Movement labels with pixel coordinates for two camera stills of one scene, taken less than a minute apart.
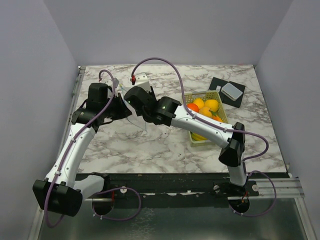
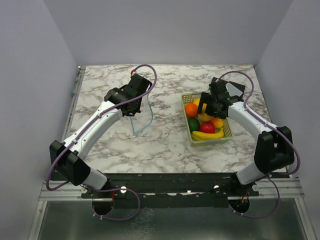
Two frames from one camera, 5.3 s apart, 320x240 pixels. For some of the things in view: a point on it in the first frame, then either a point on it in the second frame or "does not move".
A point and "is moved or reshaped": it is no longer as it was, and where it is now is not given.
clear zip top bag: x=134 y=118 is moved or reshaped
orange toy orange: x=193 y=106 does not move
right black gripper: x=150 y=94 → x=206 y=98
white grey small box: x=231 y=91 does not move
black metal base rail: x=137 y=185 does not move
